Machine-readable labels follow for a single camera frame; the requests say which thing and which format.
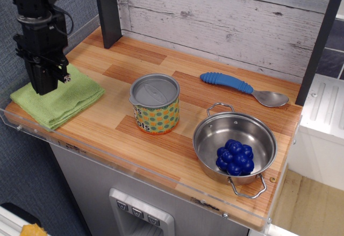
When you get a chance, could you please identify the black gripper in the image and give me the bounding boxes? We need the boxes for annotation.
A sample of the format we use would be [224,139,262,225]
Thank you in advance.
[13,10,71,95]

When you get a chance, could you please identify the green cloth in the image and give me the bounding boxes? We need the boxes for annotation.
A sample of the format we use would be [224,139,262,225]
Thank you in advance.
[10,64,105,130]

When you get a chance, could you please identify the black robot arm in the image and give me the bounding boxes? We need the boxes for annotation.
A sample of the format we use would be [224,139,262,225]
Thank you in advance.
[13,0,72,95]

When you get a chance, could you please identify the dotted can with grey lid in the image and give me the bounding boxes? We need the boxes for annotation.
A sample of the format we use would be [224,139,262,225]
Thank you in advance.
[129,73,180,135]

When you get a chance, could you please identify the clear acrylic table guard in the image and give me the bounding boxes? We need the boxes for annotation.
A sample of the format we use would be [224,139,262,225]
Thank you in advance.
[4,28,302,230]

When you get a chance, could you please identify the grey toy fridge cabinet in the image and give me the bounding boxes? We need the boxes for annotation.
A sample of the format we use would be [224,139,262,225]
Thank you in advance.
[51,145,249,235]

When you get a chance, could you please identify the silver dispenser button panel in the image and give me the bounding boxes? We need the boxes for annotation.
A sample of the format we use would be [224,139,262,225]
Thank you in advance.
[109,188,175,235]

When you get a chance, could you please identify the yellow object at corner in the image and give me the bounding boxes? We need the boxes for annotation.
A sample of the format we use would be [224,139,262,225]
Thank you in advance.
[20,224,48,236]

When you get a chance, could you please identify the stainless steel pot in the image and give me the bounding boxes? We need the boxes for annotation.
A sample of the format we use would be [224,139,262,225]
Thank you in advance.
[192,105,277,199]

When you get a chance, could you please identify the blue toy grapes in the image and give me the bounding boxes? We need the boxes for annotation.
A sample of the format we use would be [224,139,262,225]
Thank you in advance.
[216,139,255,176]

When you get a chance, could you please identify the white toy sink unit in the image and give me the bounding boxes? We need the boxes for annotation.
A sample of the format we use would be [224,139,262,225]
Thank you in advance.
[287,74,343,190]

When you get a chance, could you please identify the dark grey left post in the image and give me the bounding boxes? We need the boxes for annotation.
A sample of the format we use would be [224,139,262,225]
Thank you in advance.
[96,0,122,49]

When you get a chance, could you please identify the dark grey post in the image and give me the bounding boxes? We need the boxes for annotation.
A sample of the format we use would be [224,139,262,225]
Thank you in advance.
[295,0,342,106]
[96,0,122,49]

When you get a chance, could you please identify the blue handled metal spoon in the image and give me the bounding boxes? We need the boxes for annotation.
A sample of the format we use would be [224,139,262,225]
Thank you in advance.
[200,72,289,108]

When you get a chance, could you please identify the dark grey right post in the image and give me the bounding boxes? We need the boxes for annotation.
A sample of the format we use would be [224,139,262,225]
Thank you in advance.
[295,0,342,106]

